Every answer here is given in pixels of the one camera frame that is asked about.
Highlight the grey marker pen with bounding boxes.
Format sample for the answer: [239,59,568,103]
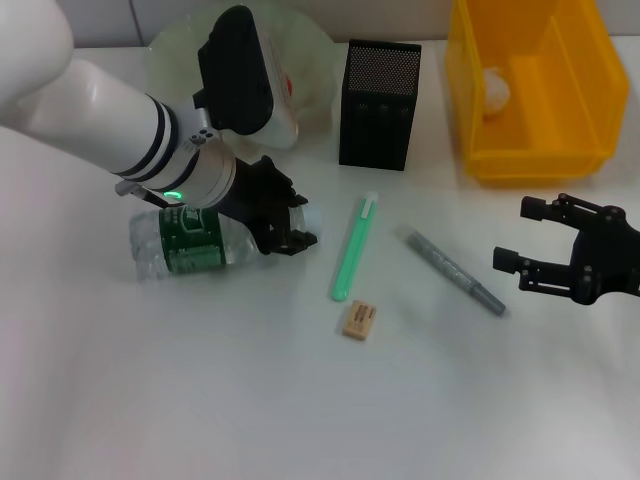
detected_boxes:
[395,224,507,317]

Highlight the white paper ball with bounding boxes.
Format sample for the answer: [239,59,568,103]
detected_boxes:
[480,67,512,117]

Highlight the red apple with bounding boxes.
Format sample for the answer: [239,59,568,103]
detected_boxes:
[278,68,297,104]

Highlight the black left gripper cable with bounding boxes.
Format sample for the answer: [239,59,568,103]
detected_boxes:
[114,179,169,207]

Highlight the clear green-label water bottle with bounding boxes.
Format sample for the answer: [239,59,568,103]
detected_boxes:
[128,202,324,282]

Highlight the translucent wavy fruit plate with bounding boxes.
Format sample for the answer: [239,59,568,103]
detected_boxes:
[144,4,337,161]

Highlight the black mesh pen holder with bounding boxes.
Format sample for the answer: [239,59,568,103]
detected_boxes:
[338,38,423,172]

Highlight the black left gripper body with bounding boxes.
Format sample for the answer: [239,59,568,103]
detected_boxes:
[218,154,295,252]

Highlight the beige eraser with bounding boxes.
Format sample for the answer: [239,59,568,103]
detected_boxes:
[341,299,378,343]

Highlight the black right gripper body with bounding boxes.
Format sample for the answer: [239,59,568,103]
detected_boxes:
[568,206,640,307]

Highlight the yellow plastic bin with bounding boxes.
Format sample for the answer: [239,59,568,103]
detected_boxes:
[444,0,631,189]

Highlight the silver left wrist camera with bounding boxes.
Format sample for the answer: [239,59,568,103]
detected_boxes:
[192,5,300,150]

